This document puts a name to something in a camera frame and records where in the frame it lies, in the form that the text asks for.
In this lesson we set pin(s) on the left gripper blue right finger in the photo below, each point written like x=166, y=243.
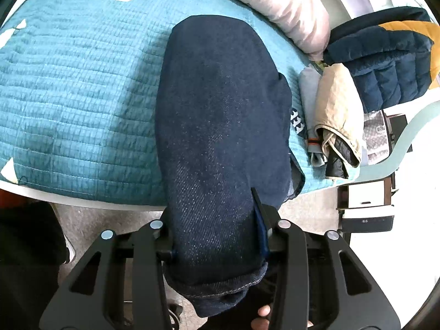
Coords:
x=321, y=283

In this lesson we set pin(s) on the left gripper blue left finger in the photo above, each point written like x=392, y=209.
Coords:
x=117, y=284

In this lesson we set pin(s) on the dark denim jacket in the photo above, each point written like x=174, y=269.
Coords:
x=222, y=125

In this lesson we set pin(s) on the person left hand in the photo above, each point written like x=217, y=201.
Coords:
x=262, y=321

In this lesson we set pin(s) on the white drawer cabinet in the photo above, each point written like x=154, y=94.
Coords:
x=366, y=207

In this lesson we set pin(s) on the folded beige jacket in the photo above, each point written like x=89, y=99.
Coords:
x=339, y=121

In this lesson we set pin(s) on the folded grey garment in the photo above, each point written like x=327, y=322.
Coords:
x=308, y=84

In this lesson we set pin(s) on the navy yellow puffer jacket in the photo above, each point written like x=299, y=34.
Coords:
x=392, y=55

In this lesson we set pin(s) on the teal quilted bed mat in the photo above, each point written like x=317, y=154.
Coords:
x=79, y=84

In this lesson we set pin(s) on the pink folded quilt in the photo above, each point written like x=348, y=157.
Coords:
x=305, y=22

